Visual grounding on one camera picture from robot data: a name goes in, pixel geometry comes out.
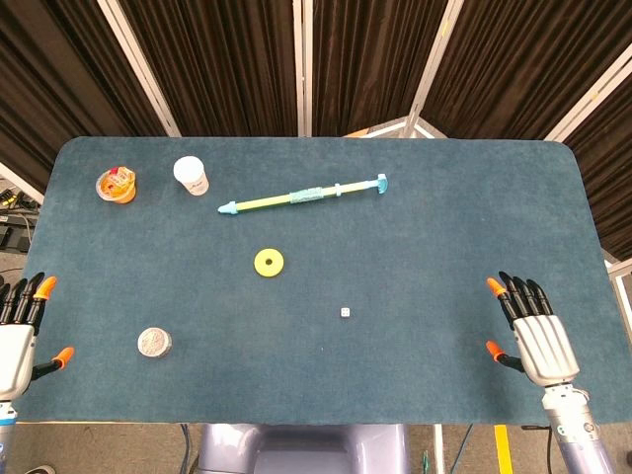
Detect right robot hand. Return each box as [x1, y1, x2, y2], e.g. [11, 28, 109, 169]
[485, 270, 581, 388]

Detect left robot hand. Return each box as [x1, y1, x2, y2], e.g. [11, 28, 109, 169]
[0, 272, 76, 401]

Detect round silver tin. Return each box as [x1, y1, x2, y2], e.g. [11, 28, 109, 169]
[136, 327, 174, 360]

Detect orange jelly cup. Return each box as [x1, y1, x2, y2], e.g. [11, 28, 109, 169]
[95, 166, 138, 205]

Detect black curtain partition panel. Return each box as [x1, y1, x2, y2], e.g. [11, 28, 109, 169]
[309, 0, 450, 138]
[0, 0, 169, 184]
[417, 0, 632, 140]
[560, 58, 632, 262]
[106, 0, 303, 137]

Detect blue felt table mat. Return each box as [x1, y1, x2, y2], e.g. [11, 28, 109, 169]
[16, 135, 615, 426]

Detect white plastic cup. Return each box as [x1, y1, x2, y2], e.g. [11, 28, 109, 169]
[172, 155, 210, 198]

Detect lavender robot torso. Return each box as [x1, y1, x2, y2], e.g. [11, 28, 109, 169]
[197, 423, 411, 474]

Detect blue yellow toy syringe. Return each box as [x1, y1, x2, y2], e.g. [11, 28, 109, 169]
[216, 173, 390, 215]

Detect blue cable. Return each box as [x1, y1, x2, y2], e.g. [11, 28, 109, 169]
[179, 423, 195, 474]
[451, 423, 476, 474]

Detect yellow ring disc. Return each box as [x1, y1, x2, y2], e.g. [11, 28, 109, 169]
[253, 248, 285, 277]

